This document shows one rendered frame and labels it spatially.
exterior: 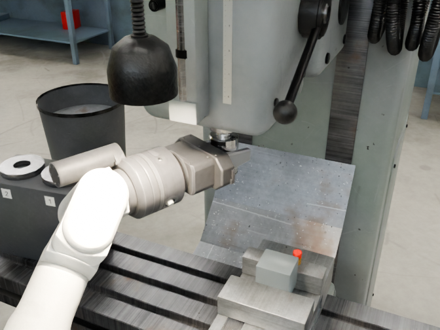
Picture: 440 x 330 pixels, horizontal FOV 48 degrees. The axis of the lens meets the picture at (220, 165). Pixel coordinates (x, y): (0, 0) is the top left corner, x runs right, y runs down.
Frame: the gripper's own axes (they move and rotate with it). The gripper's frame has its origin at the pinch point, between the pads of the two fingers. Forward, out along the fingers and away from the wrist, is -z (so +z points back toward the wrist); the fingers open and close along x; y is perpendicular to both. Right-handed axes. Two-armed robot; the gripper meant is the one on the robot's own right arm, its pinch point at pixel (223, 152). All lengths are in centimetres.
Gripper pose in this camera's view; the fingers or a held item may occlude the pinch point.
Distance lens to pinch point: 79.0
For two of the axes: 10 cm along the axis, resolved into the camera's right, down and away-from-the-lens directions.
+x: -6.5, -3.7, 6.7
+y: -0.1, 8.8, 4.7
